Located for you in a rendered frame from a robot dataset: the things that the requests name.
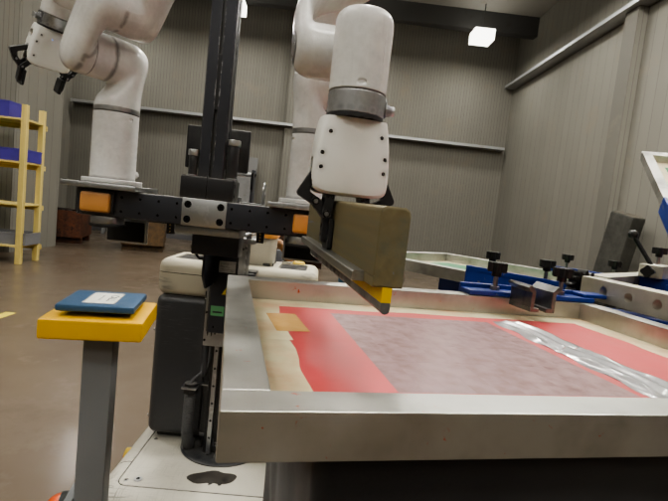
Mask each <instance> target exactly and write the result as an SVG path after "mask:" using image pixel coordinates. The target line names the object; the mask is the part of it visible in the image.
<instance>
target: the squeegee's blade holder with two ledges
mask: <svg viewBox="0 0 668 501"><path fill-rule="evenodd" d="M301 241H302V242H303V243H304V244H305V245H307V246H308V247H309V248H310V249H312V250H313V251H315V252H316V253H317V254H318V255H320V256H321V257H322V258H324V259H325V260H326V261H327V262H329V263H330V264H331V265H333V266H334V267H335V268H336V269H338V270H339V271H340V272H342V273H343V274H344V275H345V276H347V277H348V278H349V279H351V280H359V281H364V280H363V279H364V270H363V269H361V268H360V267H358V266H356V265H355V264H353V263H352V262H350V261H348V260H347V259H345V258H344V257H342V256H340V255H339V254H337V253H336V252H334V251H332V250H326V249H325V248H323V247H322V244H321V243H319V242H317V241H316V240H314V239H313V238H311V237H306V236H302V237H301Z"/></svg>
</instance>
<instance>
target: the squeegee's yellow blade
mask: <svg viewBox="0 0 668 501"><path fill-rule="evenodd" d="M352 281H354V282H355V283H356V284H358V285H359V286H360V287H361V288H363V289H364V290H365V291H367V292H368V293H369V294H370V295H372V296H373V297H374V298H376V299H377V300H378V301H380V302H381V303H391V298H392V290H393V289H392V288H387V287H372V286H371V285H369V284H368V283H367V282H365V281H359V280H352Z"/></svg>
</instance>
